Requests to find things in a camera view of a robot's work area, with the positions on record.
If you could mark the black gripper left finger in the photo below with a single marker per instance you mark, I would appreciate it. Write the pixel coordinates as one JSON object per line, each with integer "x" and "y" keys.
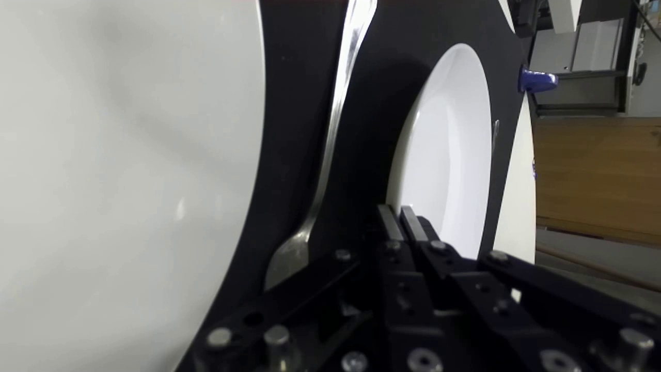
{"x": 393, "y": 303}

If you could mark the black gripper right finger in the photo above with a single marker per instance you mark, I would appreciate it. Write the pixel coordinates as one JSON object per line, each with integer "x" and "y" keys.
{"x": 467, "y": 311}

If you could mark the smaller white plate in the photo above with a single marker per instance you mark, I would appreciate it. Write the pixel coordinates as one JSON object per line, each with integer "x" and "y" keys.
{"x": 445, "y": 158}

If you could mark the silver fork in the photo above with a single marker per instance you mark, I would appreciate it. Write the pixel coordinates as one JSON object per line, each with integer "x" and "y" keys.
{"x": 289, "y": 260}

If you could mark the black place mat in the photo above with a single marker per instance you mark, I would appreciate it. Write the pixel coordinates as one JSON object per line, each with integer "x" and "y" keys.
{"x": 384, "y": 83}

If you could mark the larger white plate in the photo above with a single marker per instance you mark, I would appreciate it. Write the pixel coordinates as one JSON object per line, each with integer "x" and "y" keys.
{"x": 125, "y": 172}

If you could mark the round white table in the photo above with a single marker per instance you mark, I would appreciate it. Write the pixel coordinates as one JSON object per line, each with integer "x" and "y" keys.
{"x": 519, "y": 208}

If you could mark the grey cabinet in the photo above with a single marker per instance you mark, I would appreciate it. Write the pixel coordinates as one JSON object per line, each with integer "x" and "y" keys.
{"x": 592, "y": 54}

